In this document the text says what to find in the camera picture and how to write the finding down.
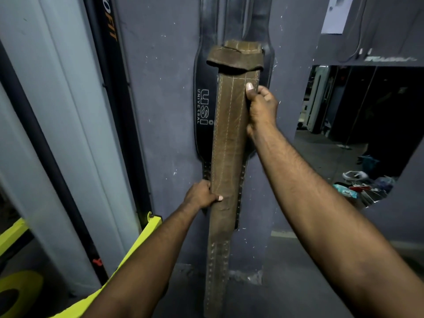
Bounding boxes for dark diagonal bar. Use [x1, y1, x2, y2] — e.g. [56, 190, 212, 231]
[0, 40, 109, 285]

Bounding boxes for white pillar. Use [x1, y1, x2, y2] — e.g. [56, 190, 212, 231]
[0, 0, 141, 297]

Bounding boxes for person's left forearm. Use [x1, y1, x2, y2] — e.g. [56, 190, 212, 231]
[81, 203, 203, 318]

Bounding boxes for black leather weightlifting belt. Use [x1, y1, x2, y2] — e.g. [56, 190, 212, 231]
[193, 0, 275, 229]

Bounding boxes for yellow metal frame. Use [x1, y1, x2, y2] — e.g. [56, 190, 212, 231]
[0, 212, 163, 318]

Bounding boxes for brown leather weightlifting belt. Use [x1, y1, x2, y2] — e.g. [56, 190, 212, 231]
[203, 40, 265, 318]

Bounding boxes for white paper notice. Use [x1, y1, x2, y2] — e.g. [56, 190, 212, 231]
[321, 0, 355, 35]

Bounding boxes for black upright machine post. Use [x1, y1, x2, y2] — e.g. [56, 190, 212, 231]
[82, 0, 153, 285]

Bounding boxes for white cable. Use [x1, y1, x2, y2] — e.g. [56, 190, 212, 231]
[338, 0, 373, 63]

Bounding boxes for yellow weight plate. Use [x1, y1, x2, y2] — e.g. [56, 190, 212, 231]
[0, 271, 44, 318]

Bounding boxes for person's right forearm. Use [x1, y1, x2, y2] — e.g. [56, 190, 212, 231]
[250, 121, 424, 318]

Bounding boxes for person's left hand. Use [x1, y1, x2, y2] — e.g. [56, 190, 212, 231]
[182, 180, 224, 210]

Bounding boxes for person's right hand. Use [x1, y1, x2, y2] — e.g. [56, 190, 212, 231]
[245, 82, 279, 140]

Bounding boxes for wall mirror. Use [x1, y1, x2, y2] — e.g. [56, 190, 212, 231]
[293, 64, 424, 209]

